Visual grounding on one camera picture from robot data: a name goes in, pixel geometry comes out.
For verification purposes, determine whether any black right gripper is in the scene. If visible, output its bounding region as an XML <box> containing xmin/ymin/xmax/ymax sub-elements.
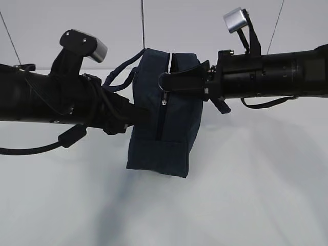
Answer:
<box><xmin>158</xmin><ymin>50</ymin><xmax>263</xmax><ymax>101</ymax></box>

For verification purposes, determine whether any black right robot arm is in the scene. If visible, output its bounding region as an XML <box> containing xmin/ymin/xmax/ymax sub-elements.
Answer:
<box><xmin>159</xmin><ymin>45</ymin><xmax>327</xmax><ymax>101</ymax></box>

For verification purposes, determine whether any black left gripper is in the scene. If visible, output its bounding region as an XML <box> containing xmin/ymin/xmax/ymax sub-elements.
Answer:
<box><xmin>82</xmin><ymin>73</ymin><xmax>151</xmax><ymax>135</ymax></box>

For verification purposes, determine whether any dark navy lunch bag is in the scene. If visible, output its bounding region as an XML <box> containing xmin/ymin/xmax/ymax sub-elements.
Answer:
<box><xmin>104</xmin><ymin>48</ymin><xmax>205</xmax><ymax>178</ymax></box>

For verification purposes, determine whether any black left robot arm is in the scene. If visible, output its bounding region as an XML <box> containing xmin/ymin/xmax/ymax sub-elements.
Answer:
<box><xmin>1</xmin><ymin>65</ymin><xmax>151</xmax><ymax>135</ymax></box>

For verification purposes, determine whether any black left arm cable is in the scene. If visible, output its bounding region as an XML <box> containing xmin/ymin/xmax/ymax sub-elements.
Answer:
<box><xmin>0</xmin><ymin>74</ymin><xmax>129</xmax><ymax>156</ymax></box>

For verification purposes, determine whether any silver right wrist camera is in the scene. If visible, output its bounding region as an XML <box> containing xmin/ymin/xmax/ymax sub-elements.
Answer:
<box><xmin>223</xmin><ymin>7</ymin><xmax>261</xmax><ymax>56</ymax></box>

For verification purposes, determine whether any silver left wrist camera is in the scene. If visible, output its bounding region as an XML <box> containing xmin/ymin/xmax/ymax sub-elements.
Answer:
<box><xmin>50</xmin><ymin>29</ymin><xmax>108</xmax><ymax>76</ymax></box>

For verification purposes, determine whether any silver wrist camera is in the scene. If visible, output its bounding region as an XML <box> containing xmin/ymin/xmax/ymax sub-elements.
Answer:
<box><xmin>223</xmin><ymin>7</ymin><xmax>261</xmax><ymax>56</ymax></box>
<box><xmin>50</xmin><ymin>29</ymin><xmax>108</xmax><ymax>76</ymax></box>

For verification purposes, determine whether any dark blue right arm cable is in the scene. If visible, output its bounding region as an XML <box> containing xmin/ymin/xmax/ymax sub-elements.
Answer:
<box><xmin>240</xmin><ymin>95</ymin><xmax>299</xmax><ymax>109</ymax></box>

